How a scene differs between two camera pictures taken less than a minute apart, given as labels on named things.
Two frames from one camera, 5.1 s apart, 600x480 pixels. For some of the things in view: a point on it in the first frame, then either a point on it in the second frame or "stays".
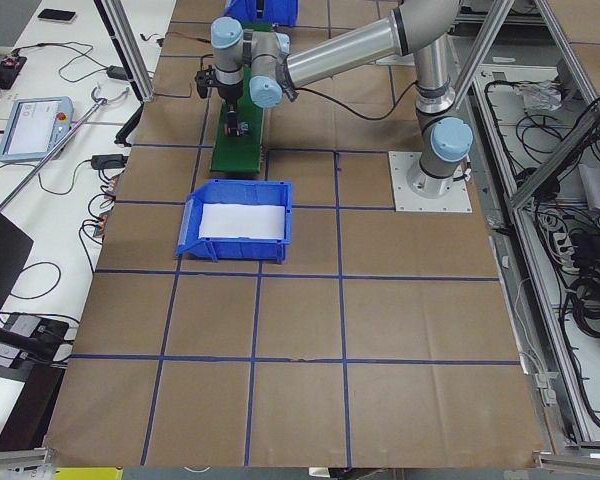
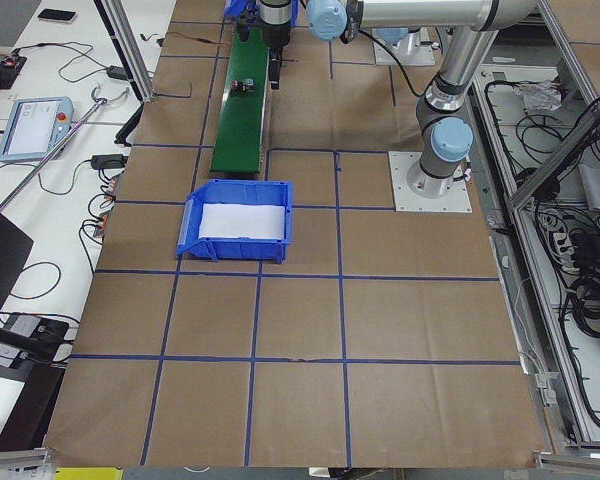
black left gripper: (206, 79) to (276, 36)
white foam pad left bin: (242, 221) stays
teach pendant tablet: (35, 128) stays
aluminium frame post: (114, 18) stays
